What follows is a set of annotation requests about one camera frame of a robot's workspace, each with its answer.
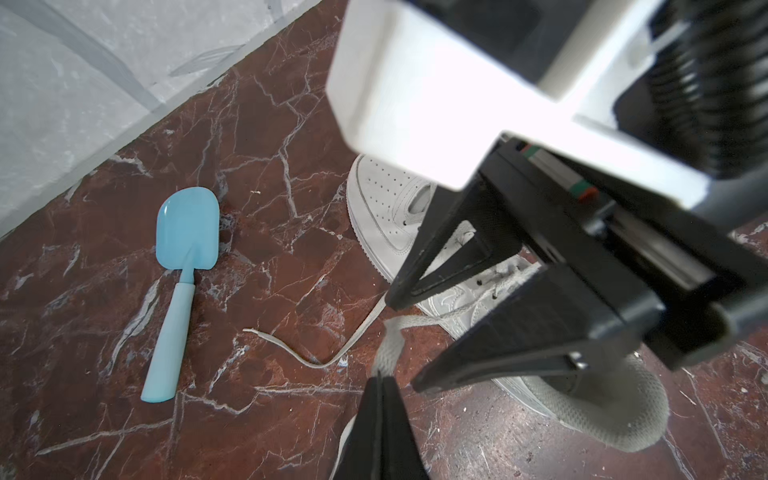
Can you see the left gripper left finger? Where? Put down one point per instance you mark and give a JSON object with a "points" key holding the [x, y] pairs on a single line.
{"points": [[361, 453]]}

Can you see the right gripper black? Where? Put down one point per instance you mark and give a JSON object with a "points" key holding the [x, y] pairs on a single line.
{"points": [[678, 283]]}

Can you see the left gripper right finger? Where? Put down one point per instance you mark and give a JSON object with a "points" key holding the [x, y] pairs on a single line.
{"points": [[400, 458]]}

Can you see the white sneaker shoe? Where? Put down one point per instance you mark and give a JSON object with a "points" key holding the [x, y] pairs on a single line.
{"points": [[626, 408]]}

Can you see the white shoelace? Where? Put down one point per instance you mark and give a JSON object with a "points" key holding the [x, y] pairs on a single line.
{"points": [[336, 354]]}

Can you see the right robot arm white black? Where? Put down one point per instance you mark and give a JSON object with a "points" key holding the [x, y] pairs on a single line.
{"points": [[710, 89]]}

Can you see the light blue silicone spatula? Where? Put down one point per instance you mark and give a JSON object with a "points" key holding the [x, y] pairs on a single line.
{"points": [[187, 240]]}

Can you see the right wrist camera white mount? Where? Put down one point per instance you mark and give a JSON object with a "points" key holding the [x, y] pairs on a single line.
{"points": [[407, 90]]}

